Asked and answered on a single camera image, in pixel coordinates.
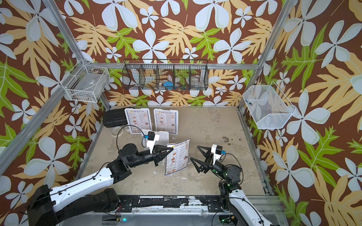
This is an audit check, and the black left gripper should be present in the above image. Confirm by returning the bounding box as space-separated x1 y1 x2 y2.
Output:
128 144 172 169

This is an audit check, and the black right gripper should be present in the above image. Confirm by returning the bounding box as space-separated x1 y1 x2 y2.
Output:
192 148 228 183

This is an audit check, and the white menu holder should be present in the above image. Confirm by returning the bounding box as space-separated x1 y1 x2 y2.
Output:
142 129 169 148
153 108 179 135
124 108 153 135

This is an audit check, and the dim sum menu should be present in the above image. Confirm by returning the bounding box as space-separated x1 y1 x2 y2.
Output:
127 110 150 133
155 111 177 133
165 138 190 176

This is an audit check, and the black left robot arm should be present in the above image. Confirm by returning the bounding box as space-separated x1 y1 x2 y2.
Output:
27 144 173 226

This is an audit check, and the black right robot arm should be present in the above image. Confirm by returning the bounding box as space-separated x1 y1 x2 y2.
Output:
190 145 273 226

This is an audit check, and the black plastic case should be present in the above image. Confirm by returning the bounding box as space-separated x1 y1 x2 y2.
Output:
103 108 127 128

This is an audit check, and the blue object in basket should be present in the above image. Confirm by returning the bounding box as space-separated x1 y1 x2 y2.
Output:
163 81 175 90

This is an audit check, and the white mesh basket right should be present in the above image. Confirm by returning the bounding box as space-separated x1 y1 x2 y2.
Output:
243 82 297 130

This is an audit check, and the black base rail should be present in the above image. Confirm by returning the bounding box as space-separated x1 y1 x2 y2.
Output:
103 195 231 213

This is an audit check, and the black wire basket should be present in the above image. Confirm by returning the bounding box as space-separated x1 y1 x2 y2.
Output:
121 59 209 91

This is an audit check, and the white wire basket left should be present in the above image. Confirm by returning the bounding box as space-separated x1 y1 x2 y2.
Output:
61 60 110 103

